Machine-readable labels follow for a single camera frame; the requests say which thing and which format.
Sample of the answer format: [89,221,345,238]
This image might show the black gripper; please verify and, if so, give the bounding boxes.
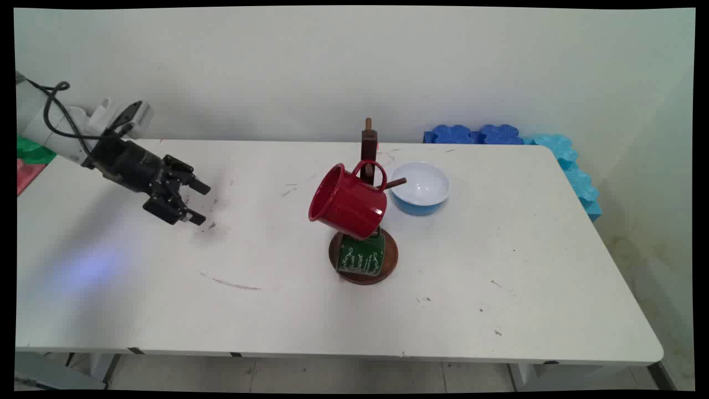
[81,135,212,226]

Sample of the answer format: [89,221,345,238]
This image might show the red enamel mug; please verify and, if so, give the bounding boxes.
[308,160,388,241]

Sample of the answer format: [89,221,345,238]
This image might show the red foam mat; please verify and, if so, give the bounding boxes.
[17,158,48,196]

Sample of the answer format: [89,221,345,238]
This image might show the green foam mat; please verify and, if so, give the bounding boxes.
[17,136,58,165]

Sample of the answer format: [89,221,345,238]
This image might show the green printed mug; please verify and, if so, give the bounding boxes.
[336,227,386,278]

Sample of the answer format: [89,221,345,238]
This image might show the brown wooden mug tree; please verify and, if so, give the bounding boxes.
[328,117,408,286]

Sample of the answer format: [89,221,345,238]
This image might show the blue bowl white inside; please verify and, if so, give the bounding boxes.
[389,161,451,216]

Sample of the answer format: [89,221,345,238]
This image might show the dark blue foam tile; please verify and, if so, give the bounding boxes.
[424,124,479,145]
[477,124,525,146]

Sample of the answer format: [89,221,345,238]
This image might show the light blue foam tile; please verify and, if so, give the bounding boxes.
[532,134,579,170]
[564,166,603,222]

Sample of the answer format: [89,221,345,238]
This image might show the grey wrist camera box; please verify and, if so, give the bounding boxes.
[89,99,154,139]

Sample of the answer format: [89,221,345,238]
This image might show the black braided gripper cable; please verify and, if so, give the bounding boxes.
[22,76,120,158]

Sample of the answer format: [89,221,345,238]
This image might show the grey table leg frame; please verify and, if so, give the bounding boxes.
[16,352,120,391]

